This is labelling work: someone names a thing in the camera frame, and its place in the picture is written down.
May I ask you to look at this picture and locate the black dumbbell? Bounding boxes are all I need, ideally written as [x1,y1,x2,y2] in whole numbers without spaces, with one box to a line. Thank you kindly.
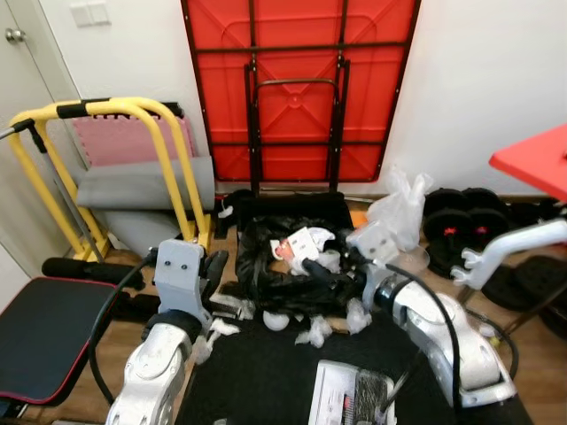
[423,186,512,255]

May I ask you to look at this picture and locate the trash bin with black bag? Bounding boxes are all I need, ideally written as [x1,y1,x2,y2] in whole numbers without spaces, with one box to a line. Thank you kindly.
[230,189,375,317]

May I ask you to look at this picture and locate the pale grey door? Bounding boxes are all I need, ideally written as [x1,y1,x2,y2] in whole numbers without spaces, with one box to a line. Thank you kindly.
[0,0,87,259]

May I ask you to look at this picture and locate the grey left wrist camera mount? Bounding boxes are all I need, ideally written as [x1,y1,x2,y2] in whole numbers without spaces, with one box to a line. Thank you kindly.
[152,239,210,325]

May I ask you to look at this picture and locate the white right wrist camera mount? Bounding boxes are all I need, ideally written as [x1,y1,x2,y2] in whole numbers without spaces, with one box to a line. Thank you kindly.
[347,221,401,268]

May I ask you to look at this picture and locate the long black foam bench roller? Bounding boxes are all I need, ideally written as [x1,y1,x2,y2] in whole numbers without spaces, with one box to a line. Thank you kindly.
[40,256,149,290]

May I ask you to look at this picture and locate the clear plastic bowl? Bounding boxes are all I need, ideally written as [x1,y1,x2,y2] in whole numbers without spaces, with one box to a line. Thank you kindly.
[393,247,432,273]

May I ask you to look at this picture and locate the black weight plates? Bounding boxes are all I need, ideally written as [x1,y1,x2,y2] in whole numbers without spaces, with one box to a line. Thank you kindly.
[483,255,567,313]

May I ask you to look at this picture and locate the red folded table black frame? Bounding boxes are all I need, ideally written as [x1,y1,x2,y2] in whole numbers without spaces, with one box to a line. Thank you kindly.
[180,0,423,201]

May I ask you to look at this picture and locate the dark clothes pile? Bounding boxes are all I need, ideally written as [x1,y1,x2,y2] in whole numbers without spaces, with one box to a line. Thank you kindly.
[509,198,567,229]

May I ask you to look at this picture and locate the small black red-trimmed bench pad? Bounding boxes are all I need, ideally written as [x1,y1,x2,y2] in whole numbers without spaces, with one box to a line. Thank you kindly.
[0,276,122,408]

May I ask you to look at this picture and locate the white light switch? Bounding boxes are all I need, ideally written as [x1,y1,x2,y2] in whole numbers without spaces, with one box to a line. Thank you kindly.
[69,0,113,28]

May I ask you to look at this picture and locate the white torn paper scrap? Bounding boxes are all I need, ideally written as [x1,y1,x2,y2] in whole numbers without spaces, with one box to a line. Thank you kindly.
[189,319,242,366]

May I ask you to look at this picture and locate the flat clear plastic wrap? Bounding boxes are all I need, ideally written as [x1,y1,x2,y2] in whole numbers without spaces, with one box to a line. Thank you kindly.
[211,292,260,321]

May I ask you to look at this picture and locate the crumpled clear plastic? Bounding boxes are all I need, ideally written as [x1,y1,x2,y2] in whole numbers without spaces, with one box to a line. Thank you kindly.
[345,298,374,336]
[296,313,335,349]

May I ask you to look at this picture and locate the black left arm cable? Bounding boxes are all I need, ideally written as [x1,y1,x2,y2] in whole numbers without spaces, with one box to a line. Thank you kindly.
[89,255,157,406]

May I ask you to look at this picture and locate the black pouch with white tag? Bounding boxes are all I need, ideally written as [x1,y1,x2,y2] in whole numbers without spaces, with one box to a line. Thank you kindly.
[216,188,255,234]

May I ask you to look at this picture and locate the yellow tubular frame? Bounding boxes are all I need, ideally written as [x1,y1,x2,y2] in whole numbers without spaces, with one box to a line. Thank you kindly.
[7,96,214,263]

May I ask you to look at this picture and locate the grey foam mat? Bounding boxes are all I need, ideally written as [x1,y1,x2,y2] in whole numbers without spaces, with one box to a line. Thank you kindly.
[74,157,219,258]

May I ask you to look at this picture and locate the pink foam mat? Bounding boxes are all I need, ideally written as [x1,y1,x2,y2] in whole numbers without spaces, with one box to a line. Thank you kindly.
[71,115,197,171]

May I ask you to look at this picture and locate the white plastic bag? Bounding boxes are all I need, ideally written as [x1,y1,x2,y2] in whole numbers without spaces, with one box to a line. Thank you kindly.
[367,166,436,255]

